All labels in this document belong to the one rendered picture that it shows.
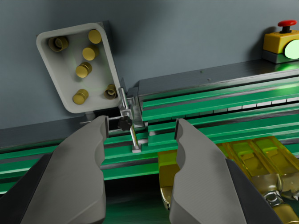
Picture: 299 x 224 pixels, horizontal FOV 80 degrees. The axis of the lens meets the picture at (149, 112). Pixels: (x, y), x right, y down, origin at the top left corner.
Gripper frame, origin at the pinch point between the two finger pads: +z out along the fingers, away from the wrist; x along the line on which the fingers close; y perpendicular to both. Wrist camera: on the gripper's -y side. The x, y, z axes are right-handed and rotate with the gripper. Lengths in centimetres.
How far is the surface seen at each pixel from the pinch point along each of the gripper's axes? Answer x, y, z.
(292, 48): 35.7, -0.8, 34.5
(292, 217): 24.0, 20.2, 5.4
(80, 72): -17.9, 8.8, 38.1
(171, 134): 7.2, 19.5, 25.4
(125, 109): -3.9, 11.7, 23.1
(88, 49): -15.0, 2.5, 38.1
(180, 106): 8.3, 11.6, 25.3
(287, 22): 35, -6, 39
